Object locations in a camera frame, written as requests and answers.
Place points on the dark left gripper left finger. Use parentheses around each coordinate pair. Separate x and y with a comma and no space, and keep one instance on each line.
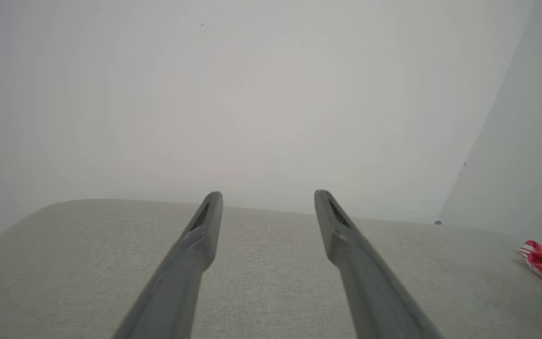
(181,282)

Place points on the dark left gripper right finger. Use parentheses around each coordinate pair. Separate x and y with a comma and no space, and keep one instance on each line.
(370,292)

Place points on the grey fabric sofa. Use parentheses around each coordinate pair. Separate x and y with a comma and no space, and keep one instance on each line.
(271,282)

